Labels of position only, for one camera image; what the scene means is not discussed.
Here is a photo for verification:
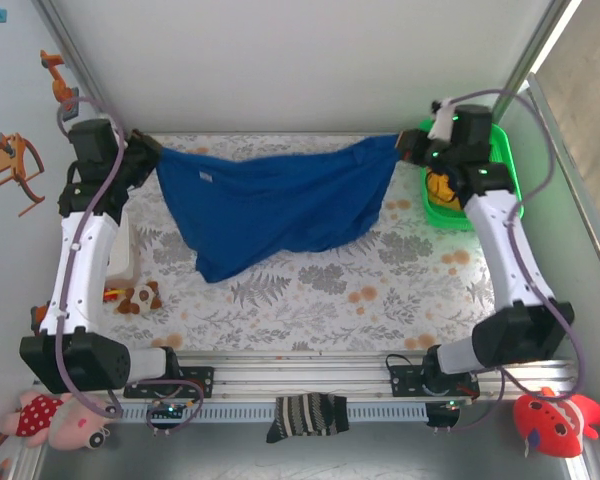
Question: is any blue t-shirt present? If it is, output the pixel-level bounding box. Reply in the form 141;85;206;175
154;134;404;285

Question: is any green plastic basket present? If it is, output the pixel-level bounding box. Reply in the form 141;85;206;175
418;118;524;232

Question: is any yellow crumpled cloth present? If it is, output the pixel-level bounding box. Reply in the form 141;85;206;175
426;169;464;211

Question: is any white tissue box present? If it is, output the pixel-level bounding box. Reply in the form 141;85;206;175
107;214;142;291

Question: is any framed glass side panel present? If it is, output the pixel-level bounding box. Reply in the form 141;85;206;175
524;0;600;311

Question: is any brown white plush dog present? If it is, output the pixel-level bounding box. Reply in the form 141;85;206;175
113;280;164;316

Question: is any floral patterned tablecloth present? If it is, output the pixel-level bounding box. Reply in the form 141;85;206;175
102;133;497;354

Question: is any small circuit board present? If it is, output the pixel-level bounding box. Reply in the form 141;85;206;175
147;398;191;421
426;399;462;429

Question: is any pink plush pig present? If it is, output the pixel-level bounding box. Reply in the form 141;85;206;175
0;389;114;451

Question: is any black white striped sock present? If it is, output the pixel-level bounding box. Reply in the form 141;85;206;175
265;392;351;444

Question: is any red plush fish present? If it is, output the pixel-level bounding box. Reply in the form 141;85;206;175
511;387;600;459

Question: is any orange curved claw wall sticker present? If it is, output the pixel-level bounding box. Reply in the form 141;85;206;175
0;132;47;218

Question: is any aluminium frame post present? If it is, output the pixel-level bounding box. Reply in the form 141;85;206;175
31;0;119;126
489;0;584;126

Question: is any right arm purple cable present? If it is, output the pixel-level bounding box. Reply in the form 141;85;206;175
424;88;590;434

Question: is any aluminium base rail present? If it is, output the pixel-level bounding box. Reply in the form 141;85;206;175
32;349;584;401

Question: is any grey slotted cable duct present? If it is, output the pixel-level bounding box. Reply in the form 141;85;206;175
112;402;431;425

